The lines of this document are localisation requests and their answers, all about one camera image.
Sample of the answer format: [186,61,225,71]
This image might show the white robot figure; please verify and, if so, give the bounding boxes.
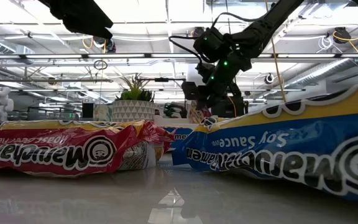
[0,86,14,123]

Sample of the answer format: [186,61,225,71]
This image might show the pale floral panel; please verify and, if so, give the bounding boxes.
[93,104,114,122]

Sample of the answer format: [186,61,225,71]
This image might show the white plastic bin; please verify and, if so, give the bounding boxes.
[162,116,199,128]

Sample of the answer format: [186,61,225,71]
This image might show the long ceiling light bar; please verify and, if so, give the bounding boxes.
[0,52,358,60]

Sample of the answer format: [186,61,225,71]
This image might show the yellow hanging cable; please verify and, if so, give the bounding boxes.
[264,0,288,104]

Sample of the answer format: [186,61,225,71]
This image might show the black computer case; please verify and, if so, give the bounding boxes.
[216,95,246,118]

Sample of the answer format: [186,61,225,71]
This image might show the succulent in white patterned pot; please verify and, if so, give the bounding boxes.
[112,73,157,123]

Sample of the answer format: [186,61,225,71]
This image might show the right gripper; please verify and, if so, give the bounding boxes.
[163,79,245,119]

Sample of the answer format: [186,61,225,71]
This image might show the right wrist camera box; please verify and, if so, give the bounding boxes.
[181,81,199,101]

